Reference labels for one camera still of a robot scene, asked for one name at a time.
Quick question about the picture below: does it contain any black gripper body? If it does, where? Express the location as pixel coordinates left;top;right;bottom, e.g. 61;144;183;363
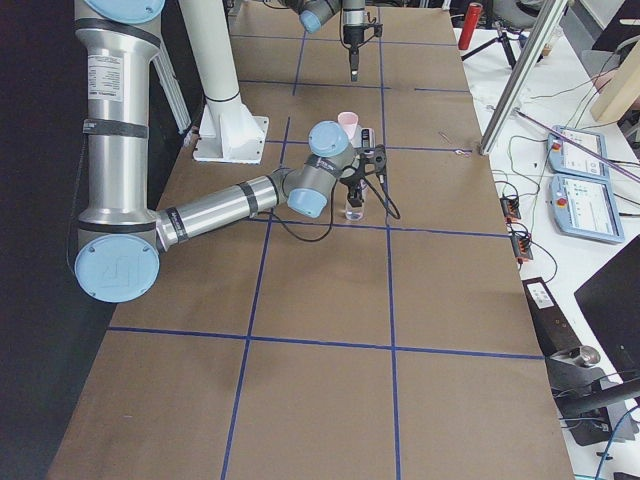
342;157;369;193
343;24;362;50

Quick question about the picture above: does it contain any pink paper cup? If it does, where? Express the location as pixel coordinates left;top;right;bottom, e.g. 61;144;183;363
337;111;359;146

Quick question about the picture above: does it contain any clear glass sauce bottle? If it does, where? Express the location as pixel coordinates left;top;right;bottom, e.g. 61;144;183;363
345;180;367;221

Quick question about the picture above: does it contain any silver digital kitchen scale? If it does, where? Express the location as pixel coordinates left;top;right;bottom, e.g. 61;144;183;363
350;125;376;156

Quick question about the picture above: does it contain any red cylinder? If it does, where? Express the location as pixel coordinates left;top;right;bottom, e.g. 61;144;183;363
458;2;483;51

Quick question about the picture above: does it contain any orange connector block upper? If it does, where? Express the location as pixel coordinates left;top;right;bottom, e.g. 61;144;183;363
500;195;521;222

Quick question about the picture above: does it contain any orange connector block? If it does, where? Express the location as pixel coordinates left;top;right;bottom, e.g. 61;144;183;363
500;195;521;222
510;231;533;264

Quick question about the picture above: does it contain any orange connector block lower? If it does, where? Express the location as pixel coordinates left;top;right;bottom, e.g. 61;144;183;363
510;231;533;264

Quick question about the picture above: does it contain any upper teach pendant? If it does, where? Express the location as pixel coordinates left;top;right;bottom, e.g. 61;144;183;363
547;125;610;179

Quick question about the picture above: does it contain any teach pendant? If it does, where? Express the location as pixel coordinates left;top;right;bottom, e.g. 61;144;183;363
547;125;610;179
549;174;625;244

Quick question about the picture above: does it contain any lower teach pendant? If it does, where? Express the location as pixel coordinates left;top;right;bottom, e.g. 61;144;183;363
549;174;625;244

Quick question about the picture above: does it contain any black box with label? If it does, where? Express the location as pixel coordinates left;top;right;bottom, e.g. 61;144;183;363
522;277;582;357

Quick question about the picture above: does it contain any wooden beam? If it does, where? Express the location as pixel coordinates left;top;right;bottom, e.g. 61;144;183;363
591;43;640;123

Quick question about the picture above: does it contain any black monitor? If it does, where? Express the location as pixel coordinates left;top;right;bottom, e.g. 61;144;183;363
574;237;640;370

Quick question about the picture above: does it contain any black clamp stand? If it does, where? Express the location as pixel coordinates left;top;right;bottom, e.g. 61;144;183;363
545;346;639;446

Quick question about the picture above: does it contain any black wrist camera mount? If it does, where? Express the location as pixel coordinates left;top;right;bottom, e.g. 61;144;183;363
356;144;387;175

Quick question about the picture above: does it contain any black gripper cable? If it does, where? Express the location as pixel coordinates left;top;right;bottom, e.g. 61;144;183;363
269;164;402;243
357;12;384;54

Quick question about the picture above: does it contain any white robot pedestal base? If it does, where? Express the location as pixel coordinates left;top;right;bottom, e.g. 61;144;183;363
179;0;269;164

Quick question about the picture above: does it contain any black camera tripod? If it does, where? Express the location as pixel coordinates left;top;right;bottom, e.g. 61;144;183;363
461;22;528;69

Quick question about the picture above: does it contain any aluminium frame post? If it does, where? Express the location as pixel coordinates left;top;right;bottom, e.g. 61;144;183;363
479;0;569;155

